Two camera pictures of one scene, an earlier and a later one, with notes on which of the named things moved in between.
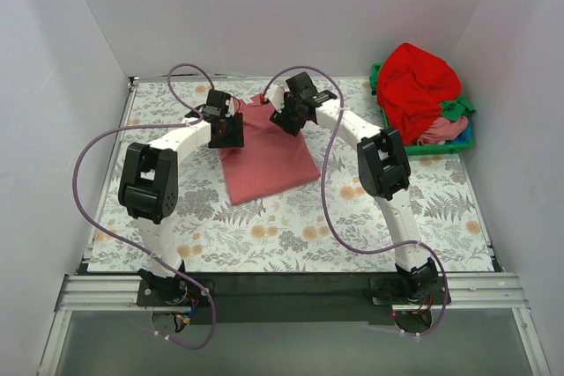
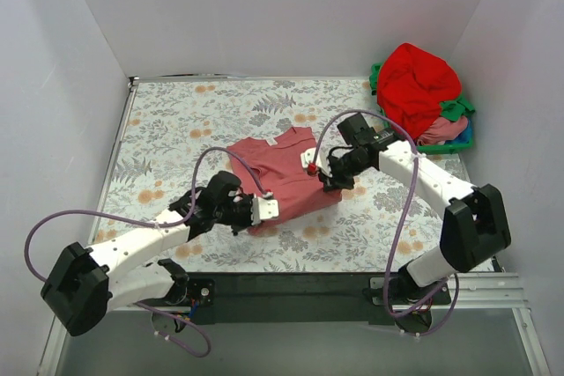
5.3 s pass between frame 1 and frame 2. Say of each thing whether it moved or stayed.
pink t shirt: moved
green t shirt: stayed
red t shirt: stayed
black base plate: stayed
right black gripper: moved
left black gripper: moved
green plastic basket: stayed
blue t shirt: stayed
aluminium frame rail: stayed
